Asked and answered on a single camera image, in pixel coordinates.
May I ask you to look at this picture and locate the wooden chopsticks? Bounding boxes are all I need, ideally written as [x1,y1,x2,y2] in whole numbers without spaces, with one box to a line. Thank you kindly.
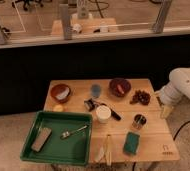
[105,135,112,166]

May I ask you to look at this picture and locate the small black clip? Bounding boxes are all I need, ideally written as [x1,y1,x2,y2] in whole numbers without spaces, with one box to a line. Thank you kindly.
[84,99,95,111]

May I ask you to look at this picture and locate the small yellow lemon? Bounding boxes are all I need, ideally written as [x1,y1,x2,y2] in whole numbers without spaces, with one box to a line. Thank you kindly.
[53,104,64,112]

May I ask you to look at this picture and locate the wooden spatula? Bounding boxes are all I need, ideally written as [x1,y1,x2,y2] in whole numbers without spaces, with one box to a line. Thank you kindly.
[94,139,108,162]

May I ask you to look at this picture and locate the blue plastic cup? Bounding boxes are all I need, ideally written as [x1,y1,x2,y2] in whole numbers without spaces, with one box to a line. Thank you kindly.
[91,84,101,98]

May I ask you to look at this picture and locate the bunch of dark grapes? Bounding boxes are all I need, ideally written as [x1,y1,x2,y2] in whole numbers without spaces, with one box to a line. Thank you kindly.
[130,90,151,105]

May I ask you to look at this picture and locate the green plastic tray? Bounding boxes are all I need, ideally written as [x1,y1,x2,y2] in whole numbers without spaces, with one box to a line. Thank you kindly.
[20,111,93,166]

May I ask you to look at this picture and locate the metal spoon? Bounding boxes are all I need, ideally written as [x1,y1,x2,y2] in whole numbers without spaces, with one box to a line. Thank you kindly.
[60,125,88,139]

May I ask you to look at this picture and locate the white cup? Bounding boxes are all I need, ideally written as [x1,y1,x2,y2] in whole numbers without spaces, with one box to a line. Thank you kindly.
[96,105,111,123]

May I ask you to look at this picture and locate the grey metal post right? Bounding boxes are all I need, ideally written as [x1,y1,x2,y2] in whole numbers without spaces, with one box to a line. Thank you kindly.
[150,0,172,33]

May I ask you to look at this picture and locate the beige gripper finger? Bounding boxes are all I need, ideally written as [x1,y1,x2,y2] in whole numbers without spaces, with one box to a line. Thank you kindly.
[155,91,174,119]

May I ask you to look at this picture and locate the light wooden table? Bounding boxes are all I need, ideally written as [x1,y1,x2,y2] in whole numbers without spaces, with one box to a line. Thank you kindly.
[44,79,179,163]

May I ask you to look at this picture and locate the green sponge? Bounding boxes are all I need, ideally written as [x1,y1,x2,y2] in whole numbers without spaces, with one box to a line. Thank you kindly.
[123,132,140,155]

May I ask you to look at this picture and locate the black cable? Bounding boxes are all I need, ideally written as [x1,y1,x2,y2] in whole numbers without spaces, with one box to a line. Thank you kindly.
[173,118,190,141]

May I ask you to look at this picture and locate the grey rectangular block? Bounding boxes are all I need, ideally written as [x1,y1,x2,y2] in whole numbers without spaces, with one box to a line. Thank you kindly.
[31,127,52,152]

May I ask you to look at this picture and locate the dark red bowl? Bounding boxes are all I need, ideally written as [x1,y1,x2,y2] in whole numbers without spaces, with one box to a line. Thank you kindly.
[109,78,131,97]

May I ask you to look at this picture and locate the small metal can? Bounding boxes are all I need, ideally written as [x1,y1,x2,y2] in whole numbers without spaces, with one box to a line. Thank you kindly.
[132,114,147,130]

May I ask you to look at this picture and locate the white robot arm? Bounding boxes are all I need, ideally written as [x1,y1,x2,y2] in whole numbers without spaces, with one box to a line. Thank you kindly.
[155,67,190,119]

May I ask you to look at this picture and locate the grey metal post middle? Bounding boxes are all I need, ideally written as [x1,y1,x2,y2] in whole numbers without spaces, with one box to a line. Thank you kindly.
[59,4,72,40]

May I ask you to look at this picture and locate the brown bowl with white content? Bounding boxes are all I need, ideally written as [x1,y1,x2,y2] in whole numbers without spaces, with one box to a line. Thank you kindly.
[50,84,71,103]

